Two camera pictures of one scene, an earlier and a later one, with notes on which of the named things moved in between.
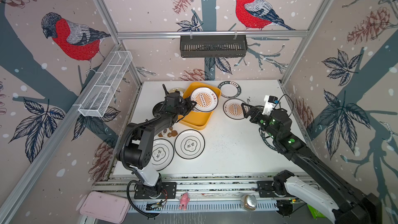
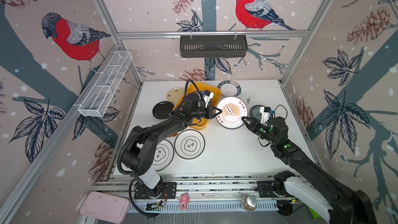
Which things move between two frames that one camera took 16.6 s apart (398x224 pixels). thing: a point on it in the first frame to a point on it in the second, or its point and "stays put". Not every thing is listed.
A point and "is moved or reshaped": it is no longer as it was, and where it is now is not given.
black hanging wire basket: x=216 y=46 stays put
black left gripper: x=190 y=106 to x=209 y=113
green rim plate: x=229 y=89 stays put
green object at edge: x=315 y=213 stays put
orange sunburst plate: x=232 y=109 is moved or reshaped
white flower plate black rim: x=189 y=144 stays put
